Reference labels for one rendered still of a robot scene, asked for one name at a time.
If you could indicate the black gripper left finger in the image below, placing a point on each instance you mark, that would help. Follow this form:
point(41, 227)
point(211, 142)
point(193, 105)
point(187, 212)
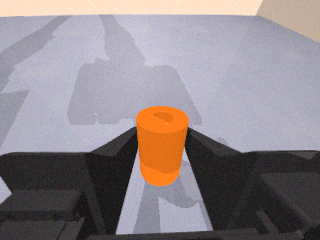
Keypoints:
point(103, 174)

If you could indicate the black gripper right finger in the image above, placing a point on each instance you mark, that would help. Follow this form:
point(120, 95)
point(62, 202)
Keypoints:
point(226, 177)

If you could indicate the orange knob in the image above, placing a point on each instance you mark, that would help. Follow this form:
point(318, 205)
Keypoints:
point(161, 132)

